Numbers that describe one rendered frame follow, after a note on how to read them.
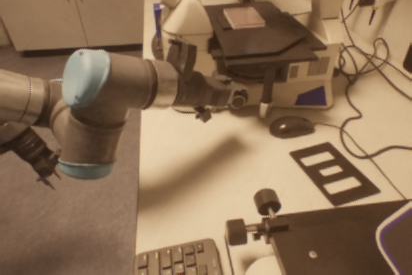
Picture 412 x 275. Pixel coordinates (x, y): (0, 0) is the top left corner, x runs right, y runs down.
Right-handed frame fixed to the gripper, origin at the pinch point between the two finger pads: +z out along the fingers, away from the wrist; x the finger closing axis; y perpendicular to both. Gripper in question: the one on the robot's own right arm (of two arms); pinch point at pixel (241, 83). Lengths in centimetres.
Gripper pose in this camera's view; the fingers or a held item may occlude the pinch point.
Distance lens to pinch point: 71.2
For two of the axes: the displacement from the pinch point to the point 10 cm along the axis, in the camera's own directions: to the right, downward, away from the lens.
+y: -3.3, 8.8, 3.5
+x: 5.9, 4.8, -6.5
